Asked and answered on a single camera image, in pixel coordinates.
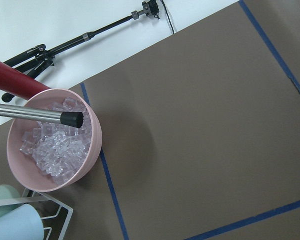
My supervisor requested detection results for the pink bowl with ice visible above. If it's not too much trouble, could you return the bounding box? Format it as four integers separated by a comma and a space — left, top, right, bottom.
7, 88, 102, 192

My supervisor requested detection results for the steel tube black tip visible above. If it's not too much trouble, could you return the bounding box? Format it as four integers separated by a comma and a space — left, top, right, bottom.
0, 104, 84, 128

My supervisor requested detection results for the black selfie stick tripod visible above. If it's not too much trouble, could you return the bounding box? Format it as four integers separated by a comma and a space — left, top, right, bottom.
3, 0, 159, 95

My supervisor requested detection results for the red cylinder cup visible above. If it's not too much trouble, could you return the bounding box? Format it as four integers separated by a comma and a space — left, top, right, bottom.
0, 62, 49, 100

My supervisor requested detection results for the blue cup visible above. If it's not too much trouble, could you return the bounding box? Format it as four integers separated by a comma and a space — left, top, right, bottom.
0, 204, 44, 240

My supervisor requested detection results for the green cup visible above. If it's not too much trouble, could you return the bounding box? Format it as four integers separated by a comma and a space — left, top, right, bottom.
0, 184, 20, 223

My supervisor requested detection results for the white wire cup rack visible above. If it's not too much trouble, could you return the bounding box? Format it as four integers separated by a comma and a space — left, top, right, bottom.
0, 184, 73, 240

